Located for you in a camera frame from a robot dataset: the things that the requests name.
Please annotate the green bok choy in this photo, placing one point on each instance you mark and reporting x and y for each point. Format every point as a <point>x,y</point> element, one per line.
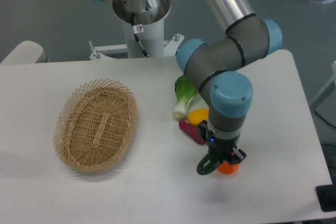
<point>185,93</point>

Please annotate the black device at edge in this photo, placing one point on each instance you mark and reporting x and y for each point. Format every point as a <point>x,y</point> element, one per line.
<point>326,197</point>

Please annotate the white table leg frame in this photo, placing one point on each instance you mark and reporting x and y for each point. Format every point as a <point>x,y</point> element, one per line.
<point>322,94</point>

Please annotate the orange tangerine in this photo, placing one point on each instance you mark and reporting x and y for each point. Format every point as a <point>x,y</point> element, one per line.
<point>227,168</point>

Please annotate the dark green cucumber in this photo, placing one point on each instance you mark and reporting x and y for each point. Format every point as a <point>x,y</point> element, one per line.
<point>208,164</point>

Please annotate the purple sweet potato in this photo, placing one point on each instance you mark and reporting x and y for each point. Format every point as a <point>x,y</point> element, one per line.
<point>191,131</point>

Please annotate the woven wicker basket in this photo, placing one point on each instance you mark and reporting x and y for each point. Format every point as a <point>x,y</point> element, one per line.
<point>96,125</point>

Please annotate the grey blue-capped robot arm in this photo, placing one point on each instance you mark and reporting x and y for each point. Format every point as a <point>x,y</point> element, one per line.
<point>212,69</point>

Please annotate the yellow bell pepper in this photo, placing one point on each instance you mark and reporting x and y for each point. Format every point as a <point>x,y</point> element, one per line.
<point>197,116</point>

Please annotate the white chair armrest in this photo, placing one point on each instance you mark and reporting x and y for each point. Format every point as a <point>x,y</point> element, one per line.
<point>27,52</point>

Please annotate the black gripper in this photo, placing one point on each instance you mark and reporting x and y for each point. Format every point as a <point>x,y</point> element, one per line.
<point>222,143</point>

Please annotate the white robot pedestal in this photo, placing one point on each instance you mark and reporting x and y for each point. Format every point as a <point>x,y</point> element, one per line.
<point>143,29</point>

